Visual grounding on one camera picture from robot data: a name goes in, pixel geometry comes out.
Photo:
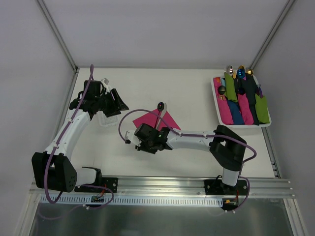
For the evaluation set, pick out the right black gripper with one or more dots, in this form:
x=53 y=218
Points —
x=141 y=141

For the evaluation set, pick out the black spoon in roll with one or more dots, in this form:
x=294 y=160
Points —
x=221 y=90

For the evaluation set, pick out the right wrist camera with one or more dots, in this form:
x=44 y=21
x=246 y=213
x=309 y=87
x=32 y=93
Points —
x=131 y=138

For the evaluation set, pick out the white perforated cutlery basket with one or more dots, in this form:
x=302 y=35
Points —
x=103 y=120

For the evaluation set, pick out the blue napkin roll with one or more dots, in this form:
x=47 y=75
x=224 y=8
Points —
x=235 y=112

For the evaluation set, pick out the black napkin roll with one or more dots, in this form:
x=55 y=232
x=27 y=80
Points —
x=249 y=87

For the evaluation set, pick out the magenta paper napkin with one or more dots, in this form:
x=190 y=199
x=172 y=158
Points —
x=151 y=120

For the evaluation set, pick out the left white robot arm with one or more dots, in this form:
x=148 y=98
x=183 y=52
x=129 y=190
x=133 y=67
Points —
x=52 y=168

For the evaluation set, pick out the magenta napkin roll left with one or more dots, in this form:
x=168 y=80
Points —
x=223 y=108

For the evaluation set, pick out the silver spoon in roll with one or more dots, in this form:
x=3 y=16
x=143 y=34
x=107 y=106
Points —
x=229 y=70

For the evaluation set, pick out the blue spoon in roll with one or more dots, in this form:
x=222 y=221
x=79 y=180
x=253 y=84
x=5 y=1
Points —
x=241 y=73

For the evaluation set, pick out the right black mount plate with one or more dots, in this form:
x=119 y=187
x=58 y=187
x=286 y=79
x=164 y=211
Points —
x=216 y=187

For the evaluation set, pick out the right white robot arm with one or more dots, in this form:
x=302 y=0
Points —
x=225 y=146

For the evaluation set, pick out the white slotted cable duct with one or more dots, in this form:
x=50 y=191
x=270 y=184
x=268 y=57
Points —
x=141 y=200

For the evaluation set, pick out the black mount plate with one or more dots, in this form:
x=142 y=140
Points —
x=216 y=187
x=108 y=182

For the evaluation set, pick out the black spoon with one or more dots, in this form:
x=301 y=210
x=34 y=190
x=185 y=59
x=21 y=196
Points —
x=221 y=90
x=160 y=108

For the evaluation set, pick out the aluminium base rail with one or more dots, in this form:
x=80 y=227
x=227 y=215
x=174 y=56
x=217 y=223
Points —
x=194 y=186

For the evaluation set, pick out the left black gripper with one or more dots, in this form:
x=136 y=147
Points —
x=113 y=103

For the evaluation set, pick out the green napkin roll right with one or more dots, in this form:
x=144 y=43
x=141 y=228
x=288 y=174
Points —
x=261 y=109

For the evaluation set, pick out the magenta napkin roll middle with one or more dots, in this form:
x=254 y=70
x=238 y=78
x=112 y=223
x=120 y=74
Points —
x=245 y=109

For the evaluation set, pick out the gold spoon in roll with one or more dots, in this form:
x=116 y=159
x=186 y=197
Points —
x=249 y=71

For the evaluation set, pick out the magenta napkin roll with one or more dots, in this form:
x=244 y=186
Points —
x=223 y=108
x=245 y=109

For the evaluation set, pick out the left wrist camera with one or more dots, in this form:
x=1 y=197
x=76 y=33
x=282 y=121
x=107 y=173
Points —
x=105 y=83

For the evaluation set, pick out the left black mount plate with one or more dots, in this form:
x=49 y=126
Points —
x=108 y=182

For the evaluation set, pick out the white tray of rolls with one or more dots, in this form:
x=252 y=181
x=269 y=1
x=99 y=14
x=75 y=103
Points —
x=239 y=90

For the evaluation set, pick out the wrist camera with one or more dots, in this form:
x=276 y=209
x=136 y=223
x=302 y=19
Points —
x=131 y=138
x=105 y=83

